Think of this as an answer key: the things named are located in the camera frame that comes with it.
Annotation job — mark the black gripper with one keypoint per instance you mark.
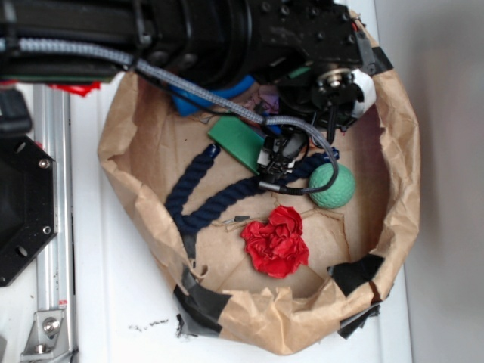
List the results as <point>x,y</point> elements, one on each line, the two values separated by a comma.
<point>311,51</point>

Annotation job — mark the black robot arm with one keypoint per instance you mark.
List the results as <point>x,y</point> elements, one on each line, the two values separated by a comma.
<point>78,42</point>

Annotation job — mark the green rectangular block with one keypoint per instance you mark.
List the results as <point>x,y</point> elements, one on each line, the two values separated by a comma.
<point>239,140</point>

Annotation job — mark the green textured ball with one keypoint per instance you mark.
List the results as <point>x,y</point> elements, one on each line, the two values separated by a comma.
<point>339,193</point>

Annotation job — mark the blue plastic bottle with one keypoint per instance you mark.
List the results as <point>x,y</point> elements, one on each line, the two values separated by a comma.
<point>187,103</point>

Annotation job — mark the brown paper bag nest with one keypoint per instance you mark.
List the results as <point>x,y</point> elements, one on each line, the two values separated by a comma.
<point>355,252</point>

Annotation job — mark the crumpled red paper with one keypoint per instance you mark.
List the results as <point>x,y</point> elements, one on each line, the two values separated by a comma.
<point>277,248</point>

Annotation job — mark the white plastic bin lid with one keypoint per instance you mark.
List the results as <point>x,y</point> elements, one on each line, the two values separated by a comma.
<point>125,310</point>

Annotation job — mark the black octagonal mount plate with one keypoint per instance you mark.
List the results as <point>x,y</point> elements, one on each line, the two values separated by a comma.
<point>27,204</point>

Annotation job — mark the aluminium extrusion rail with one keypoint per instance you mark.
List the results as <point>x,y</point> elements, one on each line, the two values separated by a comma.
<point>53,335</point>

